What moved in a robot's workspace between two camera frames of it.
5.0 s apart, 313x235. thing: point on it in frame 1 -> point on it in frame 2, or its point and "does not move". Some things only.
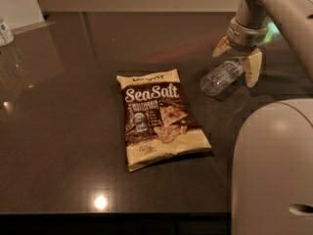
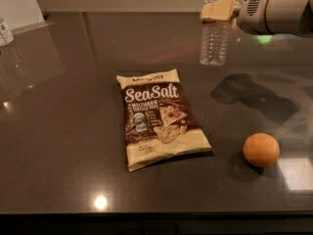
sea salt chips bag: x=160 y=121 does not move
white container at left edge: x=6 y=36 does not move
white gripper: x=245 y=35 -> x=253 y=13
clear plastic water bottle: x=217 y=80 -> x=214 y=34
